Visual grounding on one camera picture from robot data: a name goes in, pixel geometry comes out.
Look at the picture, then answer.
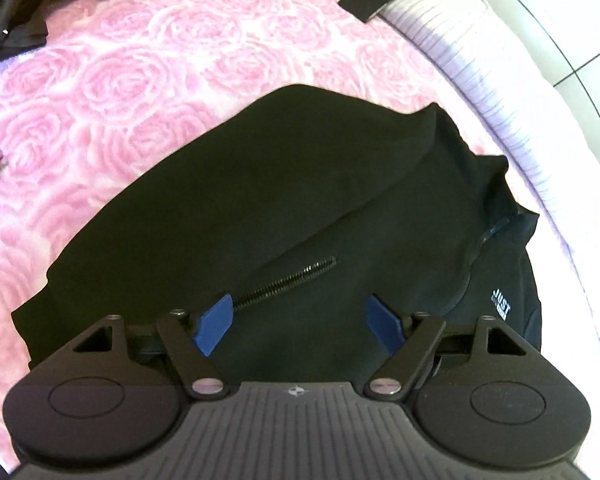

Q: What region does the black zip jacket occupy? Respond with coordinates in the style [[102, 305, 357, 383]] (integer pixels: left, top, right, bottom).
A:
[[12, 84, 542, 385]]

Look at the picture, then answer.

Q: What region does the pink rose bedsheet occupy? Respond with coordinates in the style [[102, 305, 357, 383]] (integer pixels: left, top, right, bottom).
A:
[[0, 0, 600, 479]]

